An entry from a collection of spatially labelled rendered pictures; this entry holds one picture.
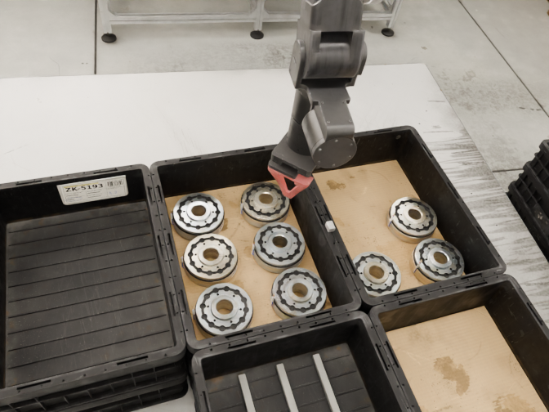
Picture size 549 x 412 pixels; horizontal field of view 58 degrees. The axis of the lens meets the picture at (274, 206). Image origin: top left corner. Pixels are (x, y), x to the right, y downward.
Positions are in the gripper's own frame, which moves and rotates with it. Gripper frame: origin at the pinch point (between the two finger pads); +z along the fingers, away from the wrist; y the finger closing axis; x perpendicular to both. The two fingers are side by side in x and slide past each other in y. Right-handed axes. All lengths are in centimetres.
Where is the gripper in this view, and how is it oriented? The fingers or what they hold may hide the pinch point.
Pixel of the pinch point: (296, 180)
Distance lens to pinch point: 80.5
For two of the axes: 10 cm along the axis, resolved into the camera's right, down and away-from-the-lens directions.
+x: -8.8, -4.4, 2.0
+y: 4.7, -6.8, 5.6
